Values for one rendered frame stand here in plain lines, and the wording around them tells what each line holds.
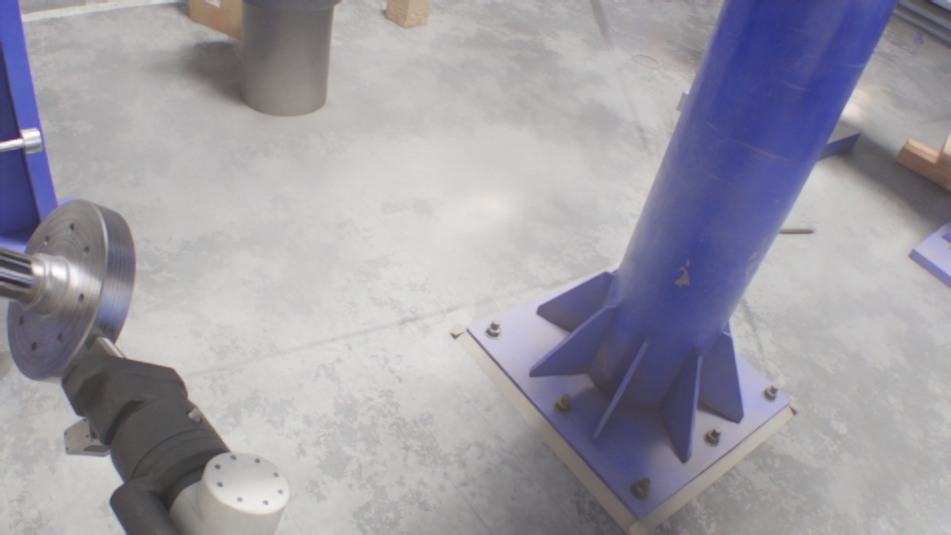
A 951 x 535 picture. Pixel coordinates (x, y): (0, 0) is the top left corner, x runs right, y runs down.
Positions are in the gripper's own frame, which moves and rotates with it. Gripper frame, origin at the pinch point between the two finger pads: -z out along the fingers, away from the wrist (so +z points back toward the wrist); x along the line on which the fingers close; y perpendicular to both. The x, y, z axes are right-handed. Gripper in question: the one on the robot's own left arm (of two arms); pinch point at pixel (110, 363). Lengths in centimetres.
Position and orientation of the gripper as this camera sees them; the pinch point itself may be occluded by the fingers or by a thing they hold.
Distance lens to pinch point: 71.5
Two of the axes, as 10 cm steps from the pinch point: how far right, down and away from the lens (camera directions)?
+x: -4.6, -2.6, -8.5
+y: -5.6, 8.2, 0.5
